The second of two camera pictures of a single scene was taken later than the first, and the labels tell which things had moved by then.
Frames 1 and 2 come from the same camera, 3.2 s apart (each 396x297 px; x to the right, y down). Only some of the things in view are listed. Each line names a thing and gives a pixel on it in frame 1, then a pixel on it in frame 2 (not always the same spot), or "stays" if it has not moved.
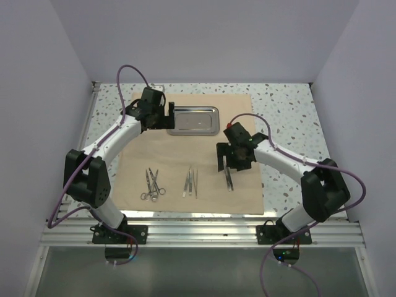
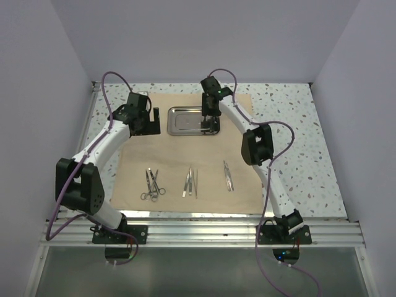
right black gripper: [222, 149] → [205, 111]
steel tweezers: [195, 185] stays
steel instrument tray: [195, 120] stays
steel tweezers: [186, 182] stays
